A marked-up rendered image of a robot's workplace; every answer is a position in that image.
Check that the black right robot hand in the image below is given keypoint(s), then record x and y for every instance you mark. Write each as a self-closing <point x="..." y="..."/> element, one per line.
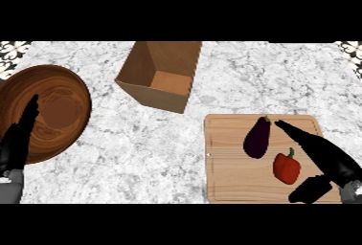
<point x="325" y="153"/>

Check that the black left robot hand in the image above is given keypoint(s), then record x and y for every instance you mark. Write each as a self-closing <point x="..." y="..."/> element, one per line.
<point x="15" y="143"/>

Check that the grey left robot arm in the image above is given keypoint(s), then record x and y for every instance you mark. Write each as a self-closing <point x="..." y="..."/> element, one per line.
<point x="10" y="187"/>

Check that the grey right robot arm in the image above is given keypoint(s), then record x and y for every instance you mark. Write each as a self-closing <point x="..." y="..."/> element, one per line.
<point x="352" y="192"/>

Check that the red bell pepper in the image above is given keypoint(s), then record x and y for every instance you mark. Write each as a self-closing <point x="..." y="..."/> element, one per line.
<point x="285" y="168"/>

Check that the pale wooden cutting board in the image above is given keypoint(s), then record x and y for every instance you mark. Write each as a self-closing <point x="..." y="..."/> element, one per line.
<point x="235" y="172"/>

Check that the brown cardboard box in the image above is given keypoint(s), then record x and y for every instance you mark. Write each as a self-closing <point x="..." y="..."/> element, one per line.
<point x="158" y="76"/>

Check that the brown wooden bowl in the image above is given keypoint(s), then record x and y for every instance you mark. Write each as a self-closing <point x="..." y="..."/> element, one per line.
<point x="47" y="111"/>

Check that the dark purple eggplant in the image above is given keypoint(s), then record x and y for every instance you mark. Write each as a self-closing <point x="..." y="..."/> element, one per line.
<point x="257" y="139"/>

